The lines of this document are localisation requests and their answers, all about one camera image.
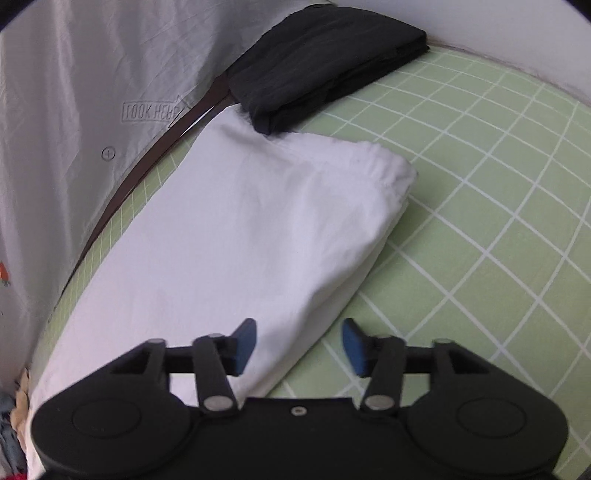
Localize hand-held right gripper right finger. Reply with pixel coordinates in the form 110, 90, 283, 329
341, 318, 491, 415

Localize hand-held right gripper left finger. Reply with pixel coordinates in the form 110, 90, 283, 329
108, 318, 257, 417

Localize white pants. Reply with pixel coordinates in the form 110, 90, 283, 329
28, 105, 419, 480

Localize brown table edge strip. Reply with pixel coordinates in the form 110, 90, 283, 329
44, 76, 237, 325

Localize beige garment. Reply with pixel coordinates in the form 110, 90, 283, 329
9, 369, 34, 435

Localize blue denim garment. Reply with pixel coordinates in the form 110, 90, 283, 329
0, 392, 25, 472

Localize black folded garment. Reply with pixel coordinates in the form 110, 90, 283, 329
228, 4, 430, 136

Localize grey printed bed sheet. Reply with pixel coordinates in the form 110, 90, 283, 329
0, 0, 334, 385

